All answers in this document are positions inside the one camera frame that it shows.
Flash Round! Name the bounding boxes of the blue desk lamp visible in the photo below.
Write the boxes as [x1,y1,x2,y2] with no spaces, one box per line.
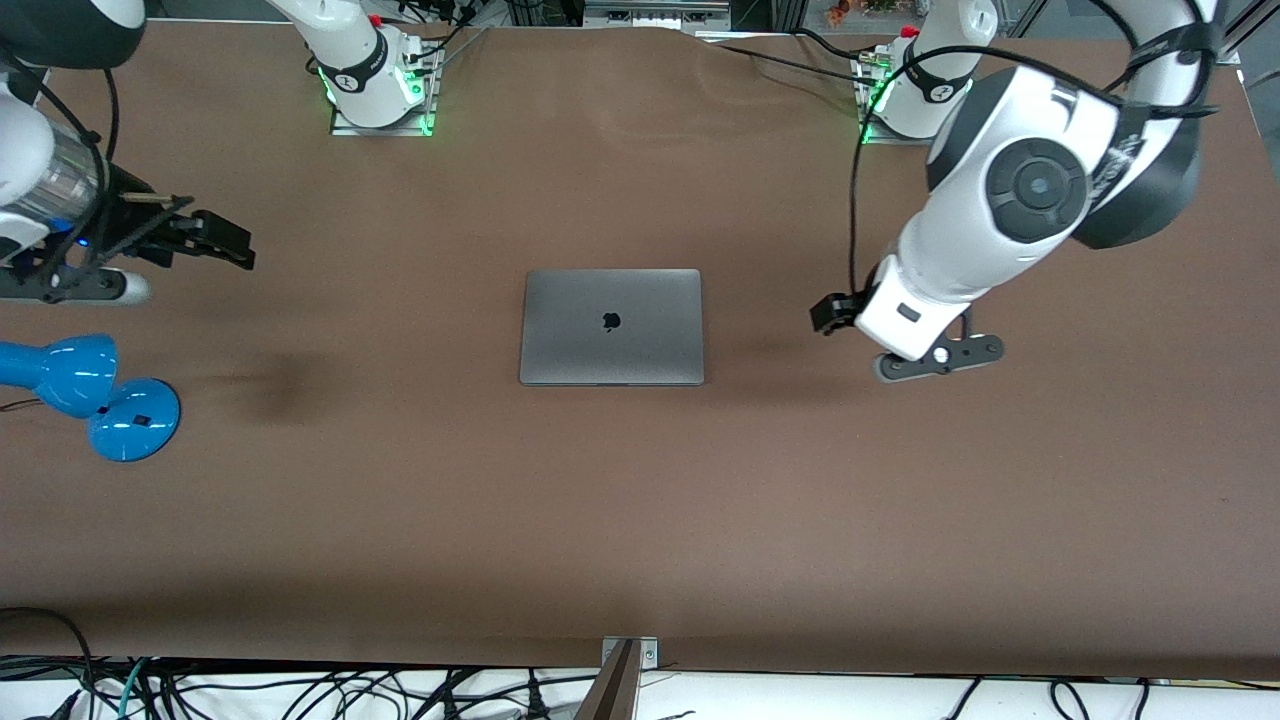
[0,333,183,463]

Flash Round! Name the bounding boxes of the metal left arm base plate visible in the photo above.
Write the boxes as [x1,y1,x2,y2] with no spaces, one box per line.
[855,50,936,148]

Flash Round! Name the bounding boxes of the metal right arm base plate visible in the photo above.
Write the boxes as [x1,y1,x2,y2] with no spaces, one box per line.
[330,40,441,138]

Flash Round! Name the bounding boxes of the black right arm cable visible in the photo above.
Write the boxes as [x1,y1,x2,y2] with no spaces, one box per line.
[0,60,117,293]

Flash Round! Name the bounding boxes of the grey laptop computer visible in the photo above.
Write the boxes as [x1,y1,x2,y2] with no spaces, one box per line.
[518,268,705,388]

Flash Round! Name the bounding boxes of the long black table cable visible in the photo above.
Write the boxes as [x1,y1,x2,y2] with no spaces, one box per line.
[712,42,873,89]

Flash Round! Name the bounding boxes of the brown table cover sheet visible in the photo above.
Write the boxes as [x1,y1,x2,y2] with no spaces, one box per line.
[0,18,1280,681]

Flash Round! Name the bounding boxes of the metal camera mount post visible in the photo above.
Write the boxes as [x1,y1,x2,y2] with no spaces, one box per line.
[575,636,659,720]

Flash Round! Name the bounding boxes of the grey power strip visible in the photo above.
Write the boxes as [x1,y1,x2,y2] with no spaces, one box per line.
[583,0,733,31]

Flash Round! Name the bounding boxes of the colourful background items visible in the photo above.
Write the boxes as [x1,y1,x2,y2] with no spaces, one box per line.
[825,0,901,26]

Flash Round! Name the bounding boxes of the black looped floor cable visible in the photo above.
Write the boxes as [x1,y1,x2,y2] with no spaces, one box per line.
[0,606,96,720]

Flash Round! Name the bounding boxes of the short black table cable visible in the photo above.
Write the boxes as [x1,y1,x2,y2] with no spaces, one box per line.
[795,28,866,63]

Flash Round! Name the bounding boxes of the teal floor cable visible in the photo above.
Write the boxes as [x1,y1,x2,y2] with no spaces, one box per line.
[118,657,151,720]

